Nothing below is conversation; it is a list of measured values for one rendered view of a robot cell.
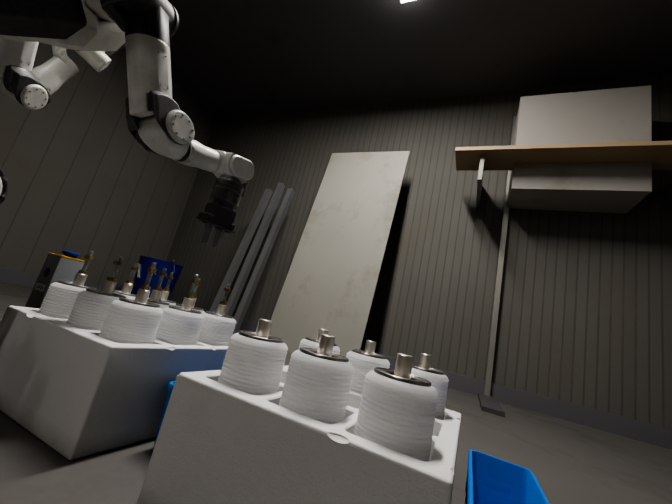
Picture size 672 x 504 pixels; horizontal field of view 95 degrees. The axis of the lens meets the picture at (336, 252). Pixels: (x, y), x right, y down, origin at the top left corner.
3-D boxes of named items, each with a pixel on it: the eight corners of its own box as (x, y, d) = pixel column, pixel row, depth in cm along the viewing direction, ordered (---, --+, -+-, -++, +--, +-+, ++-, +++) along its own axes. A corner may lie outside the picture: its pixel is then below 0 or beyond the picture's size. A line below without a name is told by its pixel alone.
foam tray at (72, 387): (69, 462, 49) (111, 346, 53) (-31, 389, 65) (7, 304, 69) (233, 416, 83) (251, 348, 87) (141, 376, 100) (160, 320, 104)
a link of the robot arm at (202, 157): (223, 171, 89) (163, 150, 71) (196, 174, 93) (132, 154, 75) (224, 134, 89) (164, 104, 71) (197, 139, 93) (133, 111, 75)
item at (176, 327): (190, 390, 74) (213, 315, 78) (162, 398, 65) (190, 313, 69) (157, 380, 77) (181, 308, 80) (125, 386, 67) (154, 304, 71)
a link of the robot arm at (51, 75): (84, 84, 106) (37, 120, 99) (57, 68, 106) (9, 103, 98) (65, 56, 96) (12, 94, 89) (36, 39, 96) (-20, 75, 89)
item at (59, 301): (18, 356, 71) (51, 280, 75) (70, 360, 77) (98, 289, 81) (15, 367, 64) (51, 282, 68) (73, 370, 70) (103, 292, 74)
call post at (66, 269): (8, 378, 75) (60, 256, 82) (-5, 370, 78) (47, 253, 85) (43, 376, 81) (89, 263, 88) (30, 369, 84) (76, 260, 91)
